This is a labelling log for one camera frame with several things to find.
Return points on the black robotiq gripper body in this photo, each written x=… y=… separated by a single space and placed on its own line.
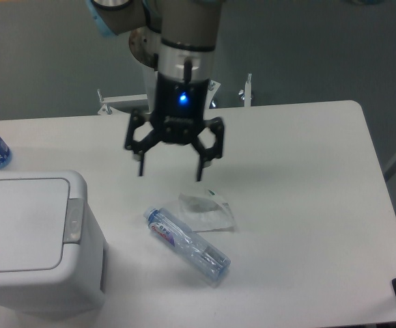
x=177 y=117

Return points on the crumpled clear plastic wrapper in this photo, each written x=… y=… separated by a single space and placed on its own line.
x=202 y=209

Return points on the white metal frame bracket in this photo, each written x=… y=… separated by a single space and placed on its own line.
x=122 y=104

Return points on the white push-top trash can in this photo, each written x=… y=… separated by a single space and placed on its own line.
x=53 y=253

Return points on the clear empty plastic bottle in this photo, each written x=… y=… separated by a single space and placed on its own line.
x=192 y=248

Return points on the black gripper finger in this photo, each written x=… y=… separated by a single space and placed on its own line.
x=140 y=147
x=206 y=155

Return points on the white clamp post with screw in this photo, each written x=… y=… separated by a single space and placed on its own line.
x=246 y=94

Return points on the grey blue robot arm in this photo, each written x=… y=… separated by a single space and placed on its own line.
x=178 y=40

